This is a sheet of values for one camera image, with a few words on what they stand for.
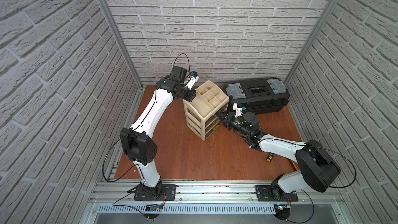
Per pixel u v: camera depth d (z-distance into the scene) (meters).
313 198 0.73
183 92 0.67
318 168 0.44
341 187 0.43
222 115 0.79
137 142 0.45
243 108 0.78
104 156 0.82
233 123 0.72
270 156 0.83
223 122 0.74
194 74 0.73
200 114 0.74
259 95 0.92
